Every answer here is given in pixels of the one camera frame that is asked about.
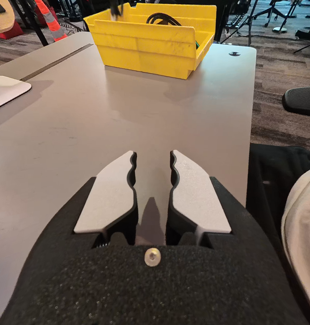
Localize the white panel stand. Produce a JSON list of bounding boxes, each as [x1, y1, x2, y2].
[[0, 76, 32, 112]]

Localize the black chair armrest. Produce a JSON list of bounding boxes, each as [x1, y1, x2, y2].
[[282, 87, 310, 118]]

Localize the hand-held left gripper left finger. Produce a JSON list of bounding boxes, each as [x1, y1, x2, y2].
[[74, 150, 139, 244]]

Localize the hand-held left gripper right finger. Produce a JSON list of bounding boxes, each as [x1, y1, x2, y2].
[[167, 150, 232, 244]]

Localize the orange traffic cone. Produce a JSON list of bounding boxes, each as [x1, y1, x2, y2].
[[34, 0, 68, 42]]

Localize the black braided hdmi cable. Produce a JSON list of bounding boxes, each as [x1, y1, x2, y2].
[[146, 13, 182, 27]]

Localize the person's black trousers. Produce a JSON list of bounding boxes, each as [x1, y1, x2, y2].
[[246, 143, 310, 305]]

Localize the red box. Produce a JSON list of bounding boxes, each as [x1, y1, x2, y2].
[[0, 20, 23, 40]]

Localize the person's white shirt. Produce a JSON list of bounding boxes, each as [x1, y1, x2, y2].
[[281, 167, 310, 318]]

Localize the yellow plastic bin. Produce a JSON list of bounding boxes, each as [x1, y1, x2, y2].
[[84, 3, 217, 80]]

